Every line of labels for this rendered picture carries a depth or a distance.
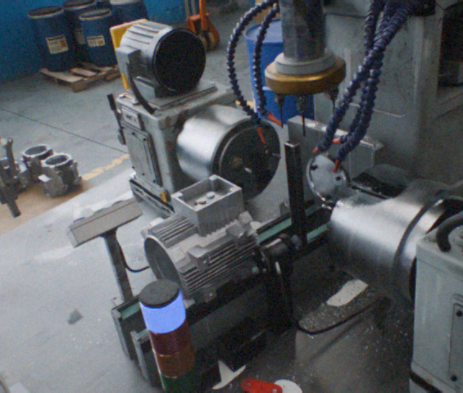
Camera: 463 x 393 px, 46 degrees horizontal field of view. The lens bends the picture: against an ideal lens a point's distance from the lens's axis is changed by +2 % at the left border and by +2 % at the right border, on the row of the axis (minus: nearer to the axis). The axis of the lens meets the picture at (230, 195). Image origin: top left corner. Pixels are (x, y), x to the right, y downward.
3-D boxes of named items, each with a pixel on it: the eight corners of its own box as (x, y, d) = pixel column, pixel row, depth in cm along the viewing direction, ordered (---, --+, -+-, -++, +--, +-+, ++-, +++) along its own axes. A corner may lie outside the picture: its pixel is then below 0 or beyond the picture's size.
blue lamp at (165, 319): (172, 299, 84) (167, 277, 82) (192, 318, 80) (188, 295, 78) (138, 318, 82) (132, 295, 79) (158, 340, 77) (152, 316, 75)
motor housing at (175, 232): (217, 246, 137) (206, 181, 128) (265, 278, 124) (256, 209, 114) (150, 283, 128) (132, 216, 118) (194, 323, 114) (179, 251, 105)
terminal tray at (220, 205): (218, 200, 127) (213, 173, 123) (246, 216, 119) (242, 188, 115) (175, 222, 121) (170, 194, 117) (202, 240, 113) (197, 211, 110)
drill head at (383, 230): (374, 226, 137) (374, 136, 124) (547, 309, 107) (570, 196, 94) (301, 271, 125) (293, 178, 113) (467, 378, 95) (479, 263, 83)
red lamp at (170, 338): (177, 320, 87) (172, 299, 84) (197, 341, 82) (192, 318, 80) (144, 341, 84) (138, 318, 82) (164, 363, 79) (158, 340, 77)
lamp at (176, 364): (182, 341, 89) (177, 320, 87) (202, 362, 84) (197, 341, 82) (150, 361, 86) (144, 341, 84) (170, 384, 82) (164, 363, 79)
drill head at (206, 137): (222, 153, 185) (211, 83, 173) (294, 187, 158) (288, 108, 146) (160, 180, 174) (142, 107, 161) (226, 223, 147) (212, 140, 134)
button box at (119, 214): (136, 219, 138) (127, 201, 138) (143, 214, 131) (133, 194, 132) (73, 249, 130) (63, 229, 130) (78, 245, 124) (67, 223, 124)
